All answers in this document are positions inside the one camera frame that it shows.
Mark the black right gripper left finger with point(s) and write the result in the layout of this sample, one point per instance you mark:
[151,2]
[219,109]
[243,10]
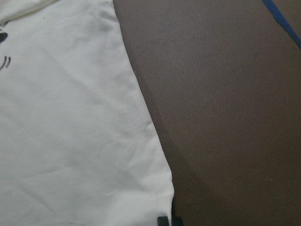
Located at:
[162,221]

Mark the cream long-sleeve cat shirt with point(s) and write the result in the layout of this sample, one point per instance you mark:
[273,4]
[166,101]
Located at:
[77,144]

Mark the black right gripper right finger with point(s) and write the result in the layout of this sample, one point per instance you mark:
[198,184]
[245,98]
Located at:
[177,221]

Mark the brown paper table cover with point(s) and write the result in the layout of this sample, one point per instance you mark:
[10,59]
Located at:
[222,81]

